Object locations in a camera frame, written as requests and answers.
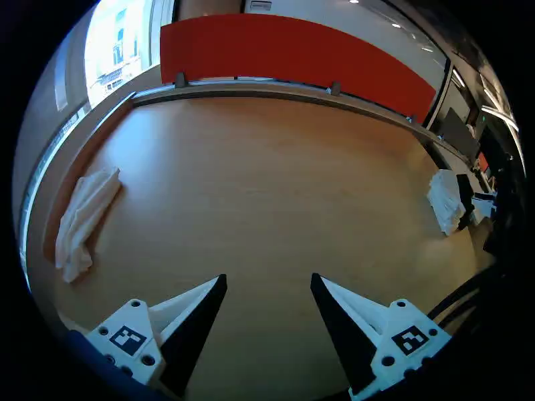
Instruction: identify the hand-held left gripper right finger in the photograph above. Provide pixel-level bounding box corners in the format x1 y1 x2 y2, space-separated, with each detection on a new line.
310 272 453 400

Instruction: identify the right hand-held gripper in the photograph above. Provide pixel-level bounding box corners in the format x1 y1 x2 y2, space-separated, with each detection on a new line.
456 166 528 262

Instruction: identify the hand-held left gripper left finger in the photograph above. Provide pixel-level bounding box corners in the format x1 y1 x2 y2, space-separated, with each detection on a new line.
82 273 228 398

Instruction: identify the white towel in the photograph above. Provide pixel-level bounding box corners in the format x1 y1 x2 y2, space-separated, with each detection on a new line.
54 166 123 284

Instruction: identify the stack of white towels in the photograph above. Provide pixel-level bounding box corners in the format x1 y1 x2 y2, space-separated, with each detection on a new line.
426 168 465 237

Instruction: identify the black monitor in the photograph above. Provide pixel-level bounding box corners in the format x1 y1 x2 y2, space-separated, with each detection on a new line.
441 107 481 162

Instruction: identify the red desk screen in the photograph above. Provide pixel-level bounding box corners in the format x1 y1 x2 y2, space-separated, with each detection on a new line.
132 13 475 164

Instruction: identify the black cable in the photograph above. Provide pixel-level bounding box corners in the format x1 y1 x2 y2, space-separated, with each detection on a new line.
427 267 509 331

